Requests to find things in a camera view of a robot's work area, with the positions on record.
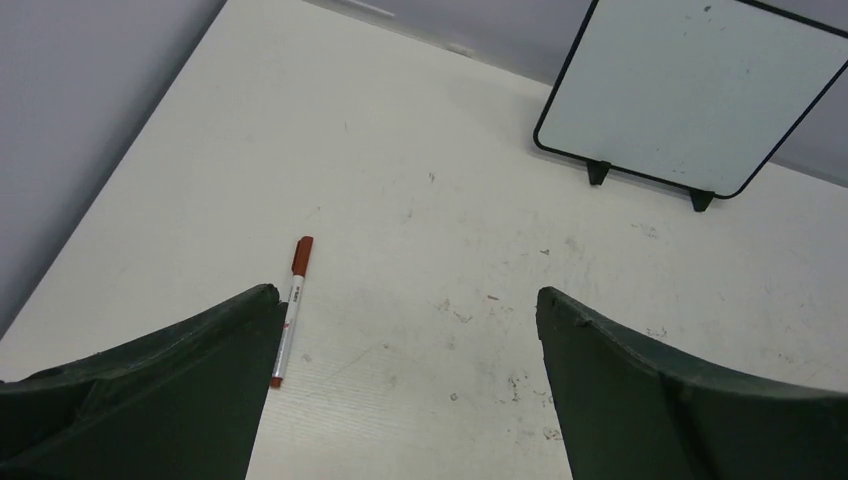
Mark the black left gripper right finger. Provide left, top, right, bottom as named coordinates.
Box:
left=536, top=287, right=847, bottom=479

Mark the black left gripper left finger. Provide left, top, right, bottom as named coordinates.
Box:
left=1, top=284, right=286, bottom=479

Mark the white marker pen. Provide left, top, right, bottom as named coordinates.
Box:
left=270, top=236, right=314, bottom=389

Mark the black framed whiteboard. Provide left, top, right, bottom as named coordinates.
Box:
left=533, top=1, right=847, bottom=212

